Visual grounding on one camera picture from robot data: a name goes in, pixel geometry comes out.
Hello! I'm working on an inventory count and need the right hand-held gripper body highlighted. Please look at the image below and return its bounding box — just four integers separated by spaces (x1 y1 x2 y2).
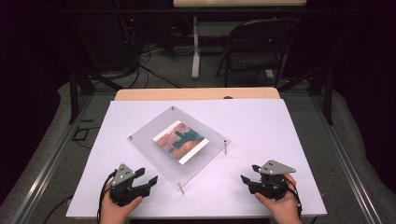
248 160 297 201

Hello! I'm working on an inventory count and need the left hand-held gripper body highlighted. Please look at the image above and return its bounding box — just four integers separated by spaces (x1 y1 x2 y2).
108 162 151 207

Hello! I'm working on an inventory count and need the clear acrylic photo frame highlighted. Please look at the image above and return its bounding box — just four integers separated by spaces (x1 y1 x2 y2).
126 105 232 196

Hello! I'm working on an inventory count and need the person's right hand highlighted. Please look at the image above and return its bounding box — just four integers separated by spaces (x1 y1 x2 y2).
254 173 304 224

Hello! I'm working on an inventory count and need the person's left hand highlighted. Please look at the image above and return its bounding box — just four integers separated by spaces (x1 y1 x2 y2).
98 180 144 224

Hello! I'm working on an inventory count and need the white board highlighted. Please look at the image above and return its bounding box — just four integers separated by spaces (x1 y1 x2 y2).
65 98 328 218

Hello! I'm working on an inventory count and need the painting print photo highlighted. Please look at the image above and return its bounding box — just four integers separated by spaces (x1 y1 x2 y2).
152 119 210 166

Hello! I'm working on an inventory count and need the wooden table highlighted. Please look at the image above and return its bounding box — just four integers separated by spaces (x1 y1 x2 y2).
114 87 281 101

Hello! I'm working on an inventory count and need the black metal stand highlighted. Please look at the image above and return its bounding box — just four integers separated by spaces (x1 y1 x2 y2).
68 66 125 125
277 65 334 126

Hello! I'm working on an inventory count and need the black folding chair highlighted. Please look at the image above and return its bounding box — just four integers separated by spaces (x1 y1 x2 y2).
216 18 300 88

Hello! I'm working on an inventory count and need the white desk leg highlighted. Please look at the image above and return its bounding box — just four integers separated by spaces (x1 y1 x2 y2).
191 16 201 80

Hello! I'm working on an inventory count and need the dark computer tower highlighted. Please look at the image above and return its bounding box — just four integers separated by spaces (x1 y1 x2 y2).
88 12 139 72

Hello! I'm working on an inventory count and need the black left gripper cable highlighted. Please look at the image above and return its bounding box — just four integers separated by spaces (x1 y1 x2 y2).
96 170 118 224

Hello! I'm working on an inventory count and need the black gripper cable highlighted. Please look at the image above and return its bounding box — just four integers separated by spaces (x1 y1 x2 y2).
283 175 304 218
96 170 118 224

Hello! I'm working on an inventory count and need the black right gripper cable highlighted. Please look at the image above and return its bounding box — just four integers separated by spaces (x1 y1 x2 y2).
283 175 304 218

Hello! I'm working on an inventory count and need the black floor cable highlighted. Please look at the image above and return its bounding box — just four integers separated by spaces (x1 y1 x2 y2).
42 194 75 224

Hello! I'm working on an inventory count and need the aluminium rail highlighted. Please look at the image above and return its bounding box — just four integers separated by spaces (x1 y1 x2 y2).
311 92 387 224
8 92 94 224

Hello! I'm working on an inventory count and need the bundle of floor cables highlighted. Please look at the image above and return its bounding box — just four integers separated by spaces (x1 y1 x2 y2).
122 41 188 90

